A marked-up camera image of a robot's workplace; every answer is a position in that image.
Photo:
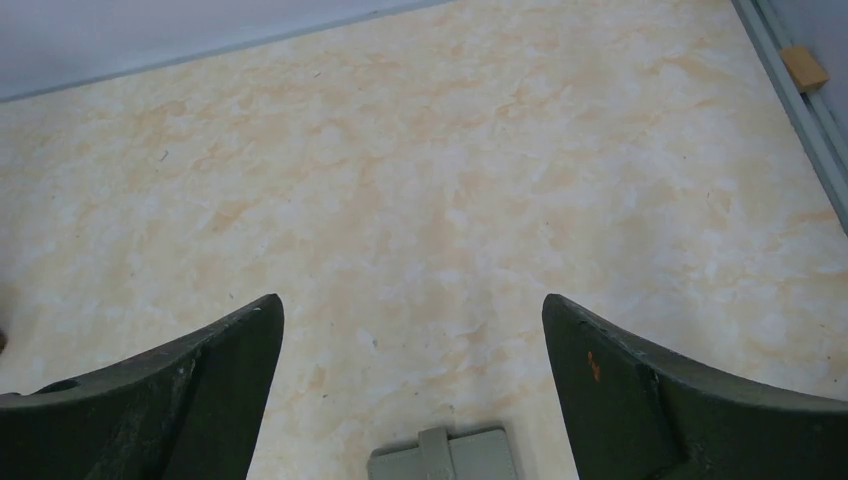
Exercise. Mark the small wooden block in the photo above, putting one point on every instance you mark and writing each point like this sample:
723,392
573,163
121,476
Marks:
805,71

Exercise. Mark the grey card holder wallet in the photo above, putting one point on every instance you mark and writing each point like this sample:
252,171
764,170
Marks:
438,455

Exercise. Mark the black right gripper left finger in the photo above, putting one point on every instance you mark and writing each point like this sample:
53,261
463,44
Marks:
187,409

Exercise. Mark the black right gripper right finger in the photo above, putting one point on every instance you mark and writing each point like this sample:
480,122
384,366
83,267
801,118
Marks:
636,410

